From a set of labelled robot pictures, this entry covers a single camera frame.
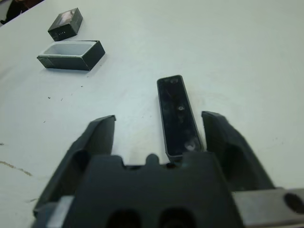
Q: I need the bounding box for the slim black camera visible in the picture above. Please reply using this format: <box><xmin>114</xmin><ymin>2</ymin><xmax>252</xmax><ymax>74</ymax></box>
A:
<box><xmin>156</xmin><ymin>74</ymin><xmax>204</xmax><ymax>162</ymax></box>

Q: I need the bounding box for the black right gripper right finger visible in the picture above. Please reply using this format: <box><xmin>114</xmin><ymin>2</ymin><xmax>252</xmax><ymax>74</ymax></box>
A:
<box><xmin>201</xmin><ymin>110</ymin><xmax>276</xmax><ymax>192</ymax></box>

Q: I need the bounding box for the black box base white insert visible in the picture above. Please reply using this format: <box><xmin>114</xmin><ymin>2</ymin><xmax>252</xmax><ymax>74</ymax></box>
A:
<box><xmin>36</xmin><ymin>39</ymin><xmax>106</xmax><ymax>72</ymax></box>

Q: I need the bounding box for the black printed box lid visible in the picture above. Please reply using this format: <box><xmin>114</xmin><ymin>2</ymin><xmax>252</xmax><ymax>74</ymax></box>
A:
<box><xmin>47</xmin><ymin>7</ymin><xmax>84</xmax><ymax>40</ymax></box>

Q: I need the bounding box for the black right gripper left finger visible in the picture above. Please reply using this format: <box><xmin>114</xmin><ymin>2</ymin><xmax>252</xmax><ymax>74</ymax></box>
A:
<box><xmin>33</xmin><ymin>115</ymin><xmax>117</xmax><ymax>219</ymax></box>

